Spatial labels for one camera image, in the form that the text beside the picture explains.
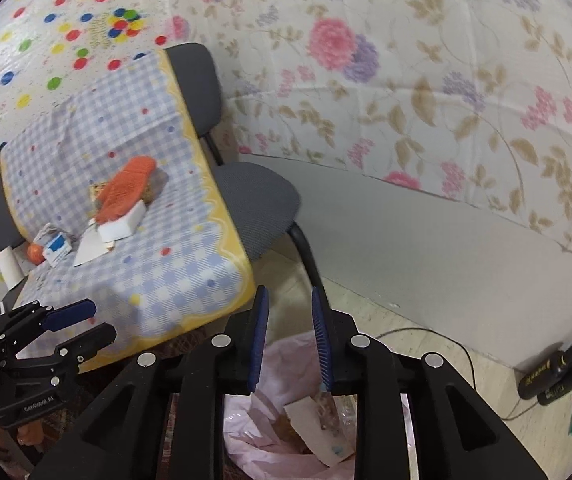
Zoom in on grey office chair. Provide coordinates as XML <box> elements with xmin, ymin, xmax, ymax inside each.
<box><xmin>0</xmin><ymin>42</ymin><xmax>329</xmax><ymax>306</ymax></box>

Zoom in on black bottles on floor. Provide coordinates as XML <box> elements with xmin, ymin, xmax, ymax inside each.
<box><xmin>518</xmin><ymin>341</ymin><xmax>572</xmax><ymax>401</ymax></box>

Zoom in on floral printed plastic sheet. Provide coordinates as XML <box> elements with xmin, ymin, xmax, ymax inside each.
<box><xmin>158</xmin><ymin>0</ymin><xmax>572</xmax><ymax>281</ymax></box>

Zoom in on white cylindrical container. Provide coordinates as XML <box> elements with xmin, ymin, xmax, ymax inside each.
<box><xmin>0</xmin><ymin>247</ymin><xmax>24</xmax><ymax>288</ymax></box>

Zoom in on person's left hand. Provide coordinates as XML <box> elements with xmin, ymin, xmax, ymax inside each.
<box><xmin>16</xmin><ymin>422</ymin><xmax>43</xmax><ymax>447</ymax></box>

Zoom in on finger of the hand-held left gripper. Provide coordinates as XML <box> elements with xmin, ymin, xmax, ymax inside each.
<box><xmin>3</xmin><ymin>324</ymin><xmax>117</xmax><ymax>386</ymax></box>
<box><xmin>0</xmin><ymin>299</ymin><xmax>98</xmax><ymax>357</ymax></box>

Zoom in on black cable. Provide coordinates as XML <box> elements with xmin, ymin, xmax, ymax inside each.
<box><xmin>373</xmin><ymin>327</ymin><xmax>524</xmax><ymax>421</ymax></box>

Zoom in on pink trash bag bin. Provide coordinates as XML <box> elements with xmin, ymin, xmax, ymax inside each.
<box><xmin>223</xmin><ymin>332</ymin><xmax>411</xmax><ymax>480</ymax></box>

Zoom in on blue checkered blanket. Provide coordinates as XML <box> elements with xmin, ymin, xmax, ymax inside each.
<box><xmin>0</xmin><ymin>50</ymin><xmax>257</xmax><ymax>373</ymax></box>

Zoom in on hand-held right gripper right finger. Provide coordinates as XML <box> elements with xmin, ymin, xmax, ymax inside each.
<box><xmin>312</xmin><ymin>287</ymin><xmax>549</xmax><ymax>480</ymax></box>

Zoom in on cream paper card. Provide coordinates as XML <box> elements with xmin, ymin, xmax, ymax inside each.
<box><xmin>73</xmin><ymin>230</ymin><xmax>112</xmax><ymax>267</ymax></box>

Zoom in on orange sponge cloth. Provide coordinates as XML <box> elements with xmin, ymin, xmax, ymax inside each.
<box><xmin>95</xmin><ymin>156</ymin><xmax>157</xmax><ymax>223</ymax></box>

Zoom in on balloon printed plastic sheet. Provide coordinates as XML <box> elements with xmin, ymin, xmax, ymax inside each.
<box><xmin>0</xmin><ymin>0</ymin><xmax>181</xmax><ymax>306</ymax></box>

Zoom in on blue and white carton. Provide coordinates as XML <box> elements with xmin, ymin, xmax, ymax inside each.
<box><xmin>36</xmin><ymin>222</ymin><xmax>74</xmax><ymax>267</ymax></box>

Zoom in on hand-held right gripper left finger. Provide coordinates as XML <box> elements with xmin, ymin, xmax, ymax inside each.
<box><xmin>28</xmin><ymin>285</ymin><xmax>270</xmax><ymax>480</ymax></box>

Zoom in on white foam block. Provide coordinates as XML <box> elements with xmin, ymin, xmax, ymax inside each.
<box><xmin>98</xmin><ymin>201</ymin><xmax>147</xmax><ymax>241</ymax></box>

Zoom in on clear plastic blister pack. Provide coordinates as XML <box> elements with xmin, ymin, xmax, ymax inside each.
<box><xmin>286</xmin><ymin>390</ymin><xmax>355</xmax><ymax>467</ymax></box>

